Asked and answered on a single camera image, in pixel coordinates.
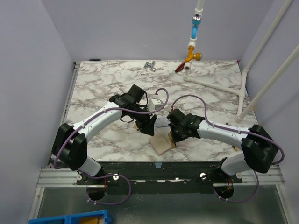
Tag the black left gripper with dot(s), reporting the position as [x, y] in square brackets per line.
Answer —
[146, 126]

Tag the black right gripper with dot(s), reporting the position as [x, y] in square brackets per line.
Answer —
[176, 132]

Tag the silver VIP card stack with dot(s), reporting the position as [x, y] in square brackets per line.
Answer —
[161, 122]

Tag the beige card holder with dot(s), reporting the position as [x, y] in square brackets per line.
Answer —
[159, 143]

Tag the gold card stack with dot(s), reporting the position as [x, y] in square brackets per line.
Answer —
[172, 143]

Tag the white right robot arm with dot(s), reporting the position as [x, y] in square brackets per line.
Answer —
[258, 148]

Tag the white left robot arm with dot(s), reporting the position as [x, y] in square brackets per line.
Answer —
[70, 145]

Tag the silver metal clamp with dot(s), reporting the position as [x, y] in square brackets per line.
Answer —
[150, 65]

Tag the brass faucet tap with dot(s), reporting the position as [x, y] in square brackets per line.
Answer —
[192, 56]

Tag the blue pipe valve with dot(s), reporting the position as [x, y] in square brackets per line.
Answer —
[196, 21]

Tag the blue plastic bin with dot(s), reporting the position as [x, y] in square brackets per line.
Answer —
[78, 218]

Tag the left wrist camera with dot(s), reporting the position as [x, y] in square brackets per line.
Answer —
[154, 104]

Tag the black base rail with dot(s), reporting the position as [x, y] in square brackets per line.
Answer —
[119, 178]

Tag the red handled tool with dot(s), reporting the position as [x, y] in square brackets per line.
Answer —
[180, 67]

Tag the white PVC pipe frame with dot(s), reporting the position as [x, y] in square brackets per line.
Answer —
[263, 35]

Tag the aluminium extrusion frame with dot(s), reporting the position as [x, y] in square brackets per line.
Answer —
[49, 177]

